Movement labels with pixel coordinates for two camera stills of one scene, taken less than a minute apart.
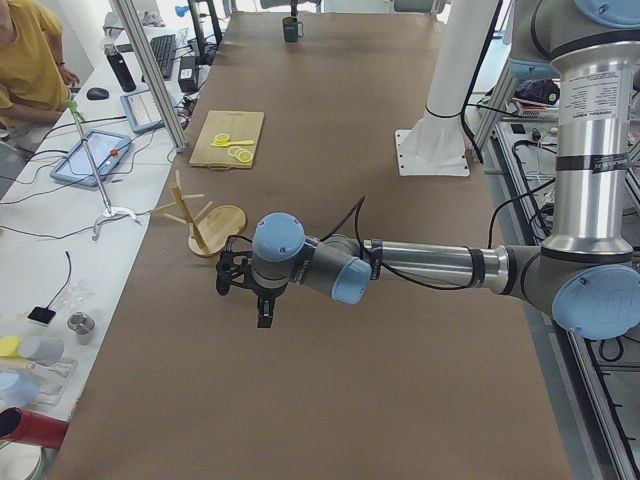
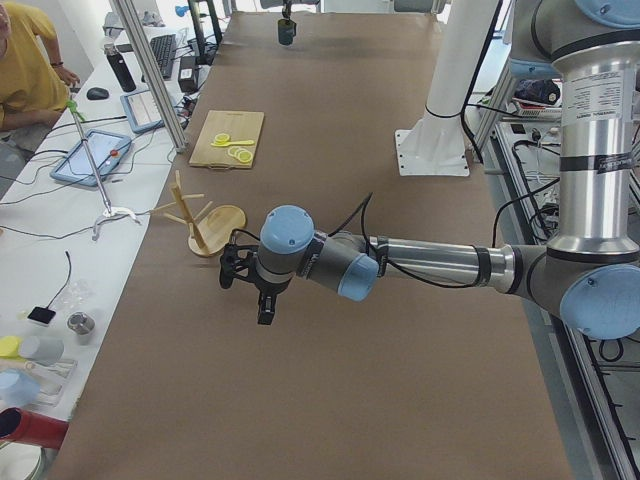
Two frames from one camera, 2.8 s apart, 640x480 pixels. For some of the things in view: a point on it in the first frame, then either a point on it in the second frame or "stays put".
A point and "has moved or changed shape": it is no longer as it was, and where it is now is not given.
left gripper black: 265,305 stays put
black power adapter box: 189,74 stays put
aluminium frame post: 151,71 stays put
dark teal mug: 293,29 has moved or changed shape
